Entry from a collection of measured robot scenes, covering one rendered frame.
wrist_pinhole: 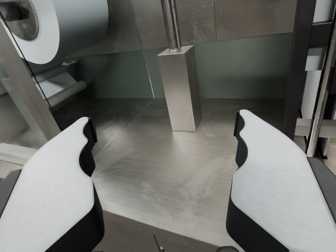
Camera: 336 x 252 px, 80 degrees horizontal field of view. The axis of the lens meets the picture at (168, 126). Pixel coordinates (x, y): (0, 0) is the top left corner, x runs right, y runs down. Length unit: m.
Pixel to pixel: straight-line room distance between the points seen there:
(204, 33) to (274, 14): 0.23
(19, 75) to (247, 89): 0.75
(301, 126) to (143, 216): 0.37
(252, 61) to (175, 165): 0.49
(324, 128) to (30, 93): 0.61
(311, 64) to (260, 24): 0.44
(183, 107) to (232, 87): 0.30
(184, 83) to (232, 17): 0.31
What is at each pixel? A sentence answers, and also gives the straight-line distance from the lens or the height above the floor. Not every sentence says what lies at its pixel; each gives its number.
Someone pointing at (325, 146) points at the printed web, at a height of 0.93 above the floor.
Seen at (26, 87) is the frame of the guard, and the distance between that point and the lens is 0.57.
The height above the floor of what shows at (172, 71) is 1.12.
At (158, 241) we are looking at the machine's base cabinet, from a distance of 0.61.
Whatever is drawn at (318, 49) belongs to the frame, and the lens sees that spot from 0.41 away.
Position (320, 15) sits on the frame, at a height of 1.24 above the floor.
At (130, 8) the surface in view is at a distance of 0.95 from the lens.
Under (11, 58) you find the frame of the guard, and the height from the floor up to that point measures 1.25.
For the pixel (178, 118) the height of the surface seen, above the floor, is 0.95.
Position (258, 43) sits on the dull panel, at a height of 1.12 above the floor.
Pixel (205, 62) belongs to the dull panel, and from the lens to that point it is 0.88.
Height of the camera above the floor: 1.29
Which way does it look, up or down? 30 degrees down
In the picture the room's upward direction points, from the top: 12 degrees counter-clockwise
